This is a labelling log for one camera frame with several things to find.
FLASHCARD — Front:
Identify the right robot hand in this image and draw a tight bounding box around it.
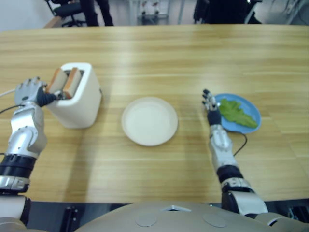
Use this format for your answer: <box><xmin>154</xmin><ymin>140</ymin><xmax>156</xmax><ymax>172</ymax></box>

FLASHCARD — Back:
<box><xmin>201</xmin><ymin>88</ymin><xmax>222</xmax><ymax>127</ymax></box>

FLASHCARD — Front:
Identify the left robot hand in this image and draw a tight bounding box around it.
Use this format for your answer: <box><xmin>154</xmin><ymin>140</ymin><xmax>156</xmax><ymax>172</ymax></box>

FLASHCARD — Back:
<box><xmin>14</xmin><ymin>76</ymin><xmax>62</xmax><ymax>107</ymax></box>

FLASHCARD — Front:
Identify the bread slice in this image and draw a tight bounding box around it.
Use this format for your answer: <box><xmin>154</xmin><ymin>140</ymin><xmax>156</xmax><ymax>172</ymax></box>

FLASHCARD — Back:
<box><xmin>62</xmin><ymin>67</ymin><xmax>82</xmax><ymax>99</ymax></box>
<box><xmin>46</xmin><ymin>68</ymin><xmax>69</xmax><ymax>95</ymax></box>

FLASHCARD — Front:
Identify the green lettuce leaf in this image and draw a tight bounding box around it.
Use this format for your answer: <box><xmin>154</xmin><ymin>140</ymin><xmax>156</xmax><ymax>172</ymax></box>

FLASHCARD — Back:
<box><xmin>219</xmin><ymin>98</ymin><xmax>258</xmax><ymax>129</ymax></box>

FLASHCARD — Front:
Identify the blue plate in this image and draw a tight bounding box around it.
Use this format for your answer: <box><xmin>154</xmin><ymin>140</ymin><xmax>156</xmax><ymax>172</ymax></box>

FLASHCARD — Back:
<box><xmin>213</xmin><ymin>93</ymin><xmax>262</xmax><ymax>135</ymax></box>

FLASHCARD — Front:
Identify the cream toaster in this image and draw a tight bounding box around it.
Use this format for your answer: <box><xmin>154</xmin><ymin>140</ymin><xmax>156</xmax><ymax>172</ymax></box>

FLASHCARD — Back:
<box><xmin>45</xmin><ymin>62</ymin><xmax>104</xmax><ymax>129</ymax></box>

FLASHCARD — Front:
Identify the white plate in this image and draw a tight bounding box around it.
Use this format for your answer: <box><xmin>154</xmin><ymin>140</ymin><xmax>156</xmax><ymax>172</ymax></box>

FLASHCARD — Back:
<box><xmin>121</xmin><ymin>96</ymin><xmax>179</xmax><ymax>147</ymax></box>

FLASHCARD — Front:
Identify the black office chair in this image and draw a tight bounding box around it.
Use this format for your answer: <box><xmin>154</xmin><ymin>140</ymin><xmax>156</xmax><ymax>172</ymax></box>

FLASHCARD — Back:
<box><xmin>51</xmin><ymin>0</ymin><xmax>87</xmax><ymax>28</ymax></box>

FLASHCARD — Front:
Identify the person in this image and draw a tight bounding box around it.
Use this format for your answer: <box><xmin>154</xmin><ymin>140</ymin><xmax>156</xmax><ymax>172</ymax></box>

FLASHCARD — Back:
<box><xmin>194</xmin><ymin>0</ymin><xmax>263</xmax><ymax>25</ymax></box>
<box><xmin>80</xmin><ymin>0</ymin><xmax>114</xmax><ymax>27</ymax></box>

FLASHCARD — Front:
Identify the robot body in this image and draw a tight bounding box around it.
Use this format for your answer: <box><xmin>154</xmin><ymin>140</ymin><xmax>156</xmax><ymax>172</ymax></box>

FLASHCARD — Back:
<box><xmin>74</xmin><ymin>201</ymin><xmax>275</xmax><ymax>232</ymax></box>

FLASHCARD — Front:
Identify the white cord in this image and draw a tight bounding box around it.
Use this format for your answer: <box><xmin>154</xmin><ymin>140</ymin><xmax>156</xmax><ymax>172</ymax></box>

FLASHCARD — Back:
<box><xmin>0</xmin><ymin>88</ymin><xmax>17</xmax><ymax>98</ymax></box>

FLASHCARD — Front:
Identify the black cable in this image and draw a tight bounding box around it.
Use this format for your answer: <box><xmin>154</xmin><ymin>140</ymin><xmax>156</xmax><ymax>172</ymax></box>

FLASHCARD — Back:
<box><xmin>0</xmin><ymin>103</ymin><xmax>25</xmax><ymax>115</ymax></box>
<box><xmin>232</xmin><ymin>131</ymin><xmax>248</xmax><ymax>157</ymax></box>

